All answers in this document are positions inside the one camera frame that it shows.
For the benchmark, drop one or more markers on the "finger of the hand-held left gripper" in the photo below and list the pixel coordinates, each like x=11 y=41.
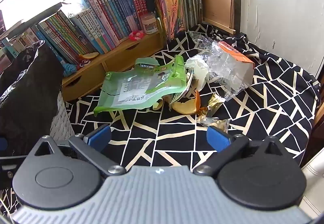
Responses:
x=2 y=143

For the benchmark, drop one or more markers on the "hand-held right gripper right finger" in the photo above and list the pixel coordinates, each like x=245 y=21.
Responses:
x=217 y=137

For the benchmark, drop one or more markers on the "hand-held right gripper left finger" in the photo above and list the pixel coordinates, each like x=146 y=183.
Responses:
x=100 y=135

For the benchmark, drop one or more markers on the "clear snack packet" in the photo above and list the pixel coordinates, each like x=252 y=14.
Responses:
x=215 y=122

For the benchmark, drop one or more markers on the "gold foil wrapper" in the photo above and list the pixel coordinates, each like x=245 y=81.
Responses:
x=212 y=102

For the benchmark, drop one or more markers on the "white woven trash bin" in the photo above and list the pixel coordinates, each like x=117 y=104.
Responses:
x=62 y=120

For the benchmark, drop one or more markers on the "large orange peel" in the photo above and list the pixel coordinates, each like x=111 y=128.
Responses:
x=184 y=108

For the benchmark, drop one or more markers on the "black trash bag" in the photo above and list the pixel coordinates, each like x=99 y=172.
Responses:
x=27 y=92

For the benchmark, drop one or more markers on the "green snack bag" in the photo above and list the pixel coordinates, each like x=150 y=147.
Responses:
x=131 y=87

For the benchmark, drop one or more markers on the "clear plastic wrap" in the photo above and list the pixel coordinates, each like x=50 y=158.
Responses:
x=222 y=72

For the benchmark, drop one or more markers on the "white tissue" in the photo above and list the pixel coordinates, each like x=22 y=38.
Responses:
x=200 y=69

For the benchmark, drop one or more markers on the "row of upright books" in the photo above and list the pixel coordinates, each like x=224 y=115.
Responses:
x=101 y=18

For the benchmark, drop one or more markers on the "blue yarn ball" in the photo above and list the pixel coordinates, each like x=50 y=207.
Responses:
x=69 y=70

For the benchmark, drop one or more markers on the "white pink crochet ornament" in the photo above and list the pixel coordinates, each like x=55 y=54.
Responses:
x=86 y=62

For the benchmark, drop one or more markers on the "black patterned tablecloth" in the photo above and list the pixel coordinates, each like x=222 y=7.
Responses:
x=278 y=92

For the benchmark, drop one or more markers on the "wooden desk organiser with drawers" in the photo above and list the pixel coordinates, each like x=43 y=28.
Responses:
x=121 y=59

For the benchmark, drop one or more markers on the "yellow banana toy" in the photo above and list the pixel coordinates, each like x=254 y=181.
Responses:
x=89 y=56

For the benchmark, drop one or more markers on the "white chair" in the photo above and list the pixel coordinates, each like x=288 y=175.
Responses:
x=313 y=183

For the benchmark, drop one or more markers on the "small jar with white lid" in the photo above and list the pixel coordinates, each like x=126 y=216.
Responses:
x=149 y=23

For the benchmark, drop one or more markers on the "stack of thin colourful booklets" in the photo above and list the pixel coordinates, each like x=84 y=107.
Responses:
x=177 y=6

